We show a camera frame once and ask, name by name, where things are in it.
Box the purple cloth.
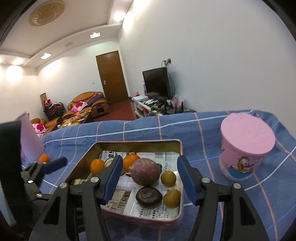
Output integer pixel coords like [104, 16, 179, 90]
[88, 95, 104, 106]

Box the black rack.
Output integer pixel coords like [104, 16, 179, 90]
[43, 101, 65, 121]

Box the pink tin box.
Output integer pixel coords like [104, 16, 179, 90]
[65, 140, 184, 230]

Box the cluttered coffee table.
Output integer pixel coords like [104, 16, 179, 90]
[57, 110, 93, 129]

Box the brown leather armchair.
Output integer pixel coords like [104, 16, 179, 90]
[67, 91, 109, 116]

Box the black television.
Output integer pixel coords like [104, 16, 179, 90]
[142, 67, 172, 99]

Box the purple round fruit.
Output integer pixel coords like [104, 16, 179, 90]
[130, 158, 161, 187]

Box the pink floral cushion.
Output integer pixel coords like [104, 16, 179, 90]
[32, 123, 45, 135]
[71, 101, 88, 113]

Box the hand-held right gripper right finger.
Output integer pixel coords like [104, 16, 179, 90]
[177, 155, 269, 241]

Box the yellow-green round fruit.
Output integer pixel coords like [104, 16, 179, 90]
[163, 189, 181, 208]
[161, 171, 176, 187]

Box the round gold ceiling ornament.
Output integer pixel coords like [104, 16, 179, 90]
[28, 0, 65, 26]

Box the white television stand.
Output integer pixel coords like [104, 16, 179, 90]
[131, 96, 197, 120]

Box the pink floral bag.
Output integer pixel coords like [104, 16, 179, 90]
[171, 96, 185, 108]

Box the brown leather sofa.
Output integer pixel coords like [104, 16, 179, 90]
[31, 117, 62, 135]

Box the pink plastic jug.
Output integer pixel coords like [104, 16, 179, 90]
[16, 112, 45, 164]

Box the pink cartoon cup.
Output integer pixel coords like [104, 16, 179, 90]
[218, 113, 276, 181]

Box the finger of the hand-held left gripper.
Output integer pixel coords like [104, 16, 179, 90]
[21, 157, 68, 184]

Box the brown wooden door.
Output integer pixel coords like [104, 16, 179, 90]
[95, 50, 129, 106]

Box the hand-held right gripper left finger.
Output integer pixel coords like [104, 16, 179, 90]
[29, 155, 123, 241]

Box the blue plaid blanket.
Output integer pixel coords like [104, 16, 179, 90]
[21, 110, 296, 241]

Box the printed paper leaflet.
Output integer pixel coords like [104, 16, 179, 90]
[102, 151, 181, 219]

